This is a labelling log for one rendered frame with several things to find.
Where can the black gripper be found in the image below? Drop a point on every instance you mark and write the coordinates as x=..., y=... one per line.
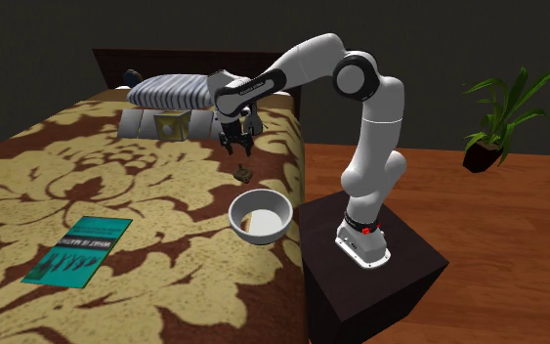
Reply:
x=231, y=129

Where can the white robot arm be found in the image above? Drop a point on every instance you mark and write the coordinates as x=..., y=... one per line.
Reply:
x=381, y=119

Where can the small brown figure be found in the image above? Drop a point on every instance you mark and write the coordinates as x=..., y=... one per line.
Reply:
x=242, y=174

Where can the white bowl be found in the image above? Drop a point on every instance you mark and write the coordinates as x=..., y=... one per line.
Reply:
x=274, y=202

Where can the gold cube box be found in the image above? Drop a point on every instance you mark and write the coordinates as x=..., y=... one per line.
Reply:
x=172, y=125

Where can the blue white striped pillow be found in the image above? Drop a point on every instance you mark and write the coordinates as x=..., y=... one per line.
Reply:
x=169, y=91

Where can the brown cream floral bed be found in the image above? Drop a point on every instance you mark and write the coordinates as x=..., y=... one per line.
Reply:
x=127, y=190

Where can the dark blue round cushion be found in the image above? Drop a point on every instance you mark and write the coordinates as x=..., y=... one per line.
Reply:
x=132, y=76

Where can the dark robot stand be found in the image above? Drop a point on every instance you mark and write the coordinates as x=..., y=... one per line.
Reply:
x=350, y=295

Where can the teal book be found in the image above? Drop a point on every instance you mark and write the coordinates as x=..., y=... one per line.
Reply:
x=78, y=251

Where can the green potted plant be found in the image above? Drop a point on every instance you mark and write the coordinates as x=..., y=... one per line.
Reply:
x=500, y=121

